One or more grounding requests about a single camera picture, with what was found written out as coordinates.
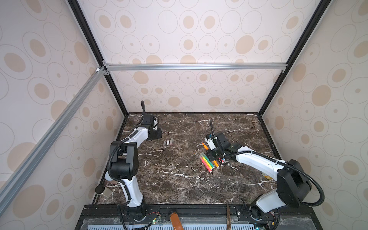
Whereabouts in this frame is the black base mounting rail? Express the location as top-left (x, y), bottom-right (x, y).
top-left (81, 203), bottom-right (314, 223)

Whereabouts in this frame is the thin wooden stick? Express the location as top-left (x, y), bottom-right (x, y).
top-left (226, 204), bottom-right (231, 230)

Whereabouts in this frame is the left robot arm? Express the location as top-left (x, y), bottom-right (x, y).
top-left (105, 127), bottom-right (162, 208)

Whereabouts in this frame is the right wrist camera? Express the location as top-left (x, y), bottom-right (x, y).
top-left (205, 132), bottom-right (231, 150)

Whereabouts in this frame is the diagonal aluminium rail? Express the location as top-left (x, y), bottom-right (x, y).
top-left (1, 66), bottom-right (106, 215)

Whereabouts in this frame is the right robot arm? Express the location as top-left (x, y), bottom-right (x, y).
top-left (205, 144), bottom-right (325, 219)

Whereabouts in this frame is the brown handle tool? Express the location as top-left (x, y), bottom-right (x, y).
top-left (170, 212), bottom-right (184, 230)

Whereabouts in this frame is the green highlighter pen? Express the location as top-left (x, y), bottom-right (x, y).
top-left (204, 154), bottom-right (214, 168)

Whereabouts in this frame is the horizontal aluminium rail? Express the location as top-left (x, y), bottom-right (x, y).
top-left (105, 62), bottom-right (288, 71)

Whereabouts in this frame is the small bottle black cap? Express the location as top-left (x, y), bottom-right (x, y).
top-left (95, 185), bottom-right (113, 199)

